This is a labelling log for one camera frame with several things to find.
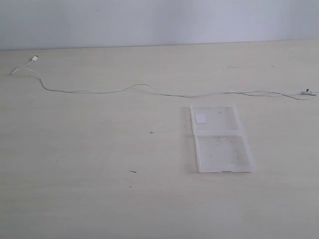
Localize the white wired earphones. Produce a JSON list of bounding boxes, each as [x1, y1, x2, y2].
[[10, 55, 319, 101]]

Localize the white square sticker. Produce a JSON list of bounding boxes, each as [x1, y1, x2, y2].
[[195, 114, 207, 124]]

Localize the clear plastic storage case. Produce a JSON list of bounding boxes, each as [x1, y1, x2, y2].
[[190, 105, 256, 173]]

